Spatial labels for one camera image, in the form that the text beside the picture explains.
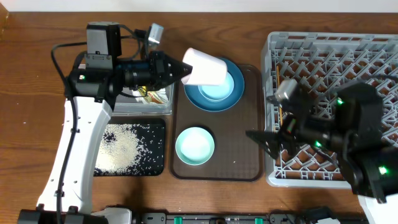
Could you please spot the mint green bowl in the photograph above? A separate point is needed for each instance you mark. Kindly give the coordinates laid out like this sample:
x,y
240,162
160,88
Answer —
x,y
195,146

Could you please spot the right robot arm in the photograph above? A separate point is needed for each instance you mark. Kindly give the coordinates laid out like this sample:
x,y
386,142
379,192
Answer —
x,y
366,162

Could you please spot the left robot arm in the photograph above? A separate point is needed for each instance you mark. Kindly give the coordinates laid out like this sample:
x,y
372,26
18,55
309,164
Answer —
x,y
98,76

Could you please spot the black plastic tray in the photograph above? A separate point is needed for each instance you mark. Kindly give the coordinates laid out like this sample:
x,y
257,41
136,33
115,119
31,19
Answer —
x,y
155,155

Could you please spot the green yellow snack wrapper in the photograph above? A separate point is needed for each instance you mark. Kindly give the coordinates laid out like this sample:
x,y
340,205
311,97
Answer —
x,y
157,97

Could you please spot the clear plastic waste bin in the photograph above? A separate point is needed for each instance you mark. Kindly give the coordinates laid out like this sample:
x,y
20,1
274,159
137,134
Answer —
x,y
125,106

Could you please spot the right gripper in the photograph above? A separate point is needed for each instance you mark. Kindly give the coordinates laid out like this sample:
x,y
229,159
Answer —
x,y
288,132

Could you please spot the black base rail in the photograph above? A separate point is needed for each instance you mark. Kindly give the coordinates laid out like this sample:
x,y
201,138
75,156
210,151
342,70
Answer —
x,y
162,218

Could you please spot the white rice grains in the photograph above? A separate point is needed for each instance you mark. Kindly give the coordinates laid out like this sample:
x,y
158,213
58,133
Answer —
x,y
121,149

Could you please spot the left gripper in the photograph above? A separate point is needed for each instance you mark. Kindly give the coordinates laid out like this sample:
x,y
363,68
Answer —
x,y
157,63

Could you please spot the grey dishwasher rack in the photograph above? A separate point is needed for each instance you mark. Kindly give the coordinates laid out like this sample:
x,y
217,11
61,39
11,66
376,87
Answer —
x,y
322,62

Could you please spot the dark blue plate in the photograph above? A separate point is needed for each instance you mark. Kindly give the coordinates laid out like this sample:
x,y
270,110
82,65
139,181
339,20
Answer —
x,y
196,98

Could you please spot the brown serving tray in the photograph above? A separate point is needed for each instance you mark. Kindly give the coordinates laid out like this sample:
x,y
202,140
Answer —
x,y
236,157

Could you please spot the light blue small bowl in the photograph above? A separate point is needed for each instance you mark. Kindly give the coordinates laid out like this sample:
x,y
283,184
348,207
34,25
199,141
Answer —
x,y
218,92

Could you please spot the pink plastic cup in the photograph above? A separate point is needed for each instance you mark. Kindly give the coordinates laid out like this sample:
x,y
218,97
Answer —
x,y
206,69

